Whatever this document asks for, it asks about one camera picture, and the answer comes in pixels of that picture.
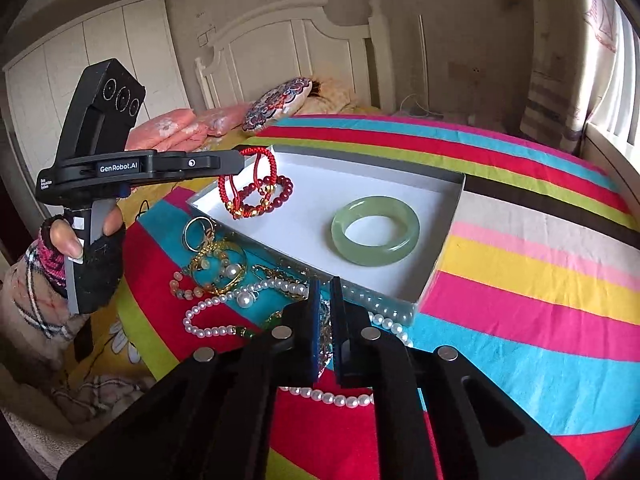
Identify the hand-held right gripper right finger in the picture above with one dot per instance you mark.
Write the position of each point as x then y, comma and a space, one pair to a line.
338, 335

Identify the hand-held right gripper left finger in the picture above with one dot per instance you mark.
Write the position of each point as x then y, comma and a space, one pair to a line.
315, 330

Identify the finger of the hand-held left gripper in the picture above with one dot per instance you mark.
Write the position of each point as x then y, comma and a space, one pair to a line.
200, 165

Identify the green stone pendant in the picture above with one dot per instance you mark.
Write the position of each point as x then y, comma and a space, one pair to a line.
273, 319

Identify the large pearl pendant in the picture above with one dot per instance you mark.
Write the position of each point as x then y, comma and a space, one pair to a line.
244, 300

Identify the gold bangle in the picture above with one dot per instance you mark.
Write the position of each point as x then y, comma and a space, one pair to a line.
235, 282

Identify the white cardboard box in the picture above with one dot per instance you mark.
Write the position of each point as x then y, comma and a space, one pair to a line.
310, 200

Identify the person's left forearm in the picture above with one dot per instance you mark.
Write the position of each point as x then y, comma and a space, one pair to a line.
40, 285

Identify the person's left hand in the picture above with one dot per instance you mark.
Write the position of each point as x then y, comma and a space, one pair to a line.
102, 270

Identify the white wardrobe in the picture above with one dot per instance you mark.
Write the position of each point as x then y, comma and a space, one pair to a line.
100, 35

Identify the green jade bangle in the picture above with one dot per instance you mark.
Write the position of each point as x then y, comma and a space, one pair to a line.
375, 256

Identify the patterned round cushion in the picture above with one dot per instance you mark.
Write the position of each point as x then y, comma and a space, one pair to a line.
275, 102

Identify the white wooden headboard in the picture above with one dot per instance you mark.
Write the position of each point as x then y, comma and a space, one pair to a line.
280, 45

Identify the yellow quilt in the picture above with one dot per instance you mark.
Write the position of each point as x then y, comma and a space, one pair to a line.
335, 97

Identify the yellow floral bed sheet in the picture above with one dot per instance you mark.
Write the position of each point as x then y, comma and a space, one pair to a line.
115, 350

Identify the plaid cloth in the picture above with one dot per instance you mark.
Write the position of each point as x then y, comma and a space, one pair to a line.
100, 395

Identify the white nightstand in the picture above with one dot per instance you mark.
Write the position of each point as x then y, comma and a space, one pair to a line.
425, 114

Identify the printed window curtain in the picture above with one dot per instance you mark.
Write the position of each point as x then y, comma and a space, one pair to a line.
555, 60

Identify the beige wall outlet plate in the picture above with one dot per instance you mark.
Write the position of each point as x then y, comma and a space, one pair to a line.
462, 72

